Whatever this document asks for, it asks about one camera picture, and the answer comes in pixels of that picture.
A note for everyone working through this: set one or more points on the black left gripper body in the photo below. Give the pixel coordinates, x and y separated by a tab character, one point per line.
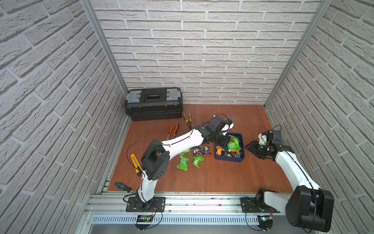
221	135

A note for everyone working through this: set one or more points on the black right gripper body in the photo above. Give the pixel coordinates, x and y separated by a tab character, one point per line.
260	150

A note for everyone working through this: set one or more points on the dark blue storage box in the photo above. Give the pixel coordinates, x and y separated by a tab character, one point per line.
233	152

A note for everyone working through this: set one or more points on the black silver cookie packet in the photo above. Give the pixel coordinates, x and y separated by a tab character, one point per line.
198	151

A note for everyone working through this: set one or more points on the green cookie packet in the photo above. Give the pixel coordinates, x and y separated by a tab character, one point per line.
197	160
188	152
183	165

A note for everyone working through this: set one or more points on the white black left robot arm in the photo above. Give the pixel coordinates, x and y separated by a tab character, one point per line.
155	160

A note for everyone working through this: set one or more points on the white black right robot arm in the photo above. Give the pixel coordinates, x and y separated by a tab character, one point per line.
309	207

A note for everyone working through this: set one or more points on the green packet in box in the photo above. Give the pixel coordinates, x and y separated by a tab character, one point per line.
234	144

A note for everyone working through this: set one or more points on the right controller board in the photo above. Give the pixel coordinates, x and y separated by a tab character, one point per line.
265	222

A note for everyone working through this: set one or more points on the controller board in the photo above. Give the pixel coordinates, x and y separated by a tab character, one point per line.
265	222
144	222

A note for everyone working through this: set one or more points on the black plastic toolbox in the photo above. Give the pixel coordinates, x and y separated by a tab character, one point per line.
154	104

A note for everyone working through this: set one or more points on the yellow black utility knife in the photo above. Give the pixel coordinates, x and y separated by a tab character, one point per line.
136	164

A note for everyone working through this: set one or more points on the left controller board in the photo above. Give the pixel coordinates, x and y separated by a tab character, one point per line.
144	222

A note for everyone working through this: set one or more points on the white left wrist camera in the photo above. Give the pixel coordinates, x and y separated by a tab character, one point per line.
228	125

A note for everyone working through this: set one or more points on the yellow handled pliers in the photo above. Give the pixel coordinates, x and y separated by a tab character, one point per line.
189	121

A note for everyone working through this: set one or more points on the orange handled pliers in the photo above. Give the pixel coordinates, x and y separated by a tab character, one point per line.
172	131

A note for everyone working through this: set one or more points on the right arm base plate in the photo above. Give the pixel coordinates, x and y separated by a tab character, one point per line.
250	205

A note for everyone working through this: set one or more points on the aluminium rail frame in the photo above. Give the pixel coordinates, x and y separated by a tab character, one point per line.
180	209

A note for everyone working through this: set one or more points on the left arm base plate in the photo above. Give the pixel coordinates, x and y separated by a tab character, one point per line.
135	204

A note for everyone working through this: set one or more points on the green handled screwdriver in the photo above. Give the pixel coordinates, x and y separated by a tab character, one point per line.
123	187

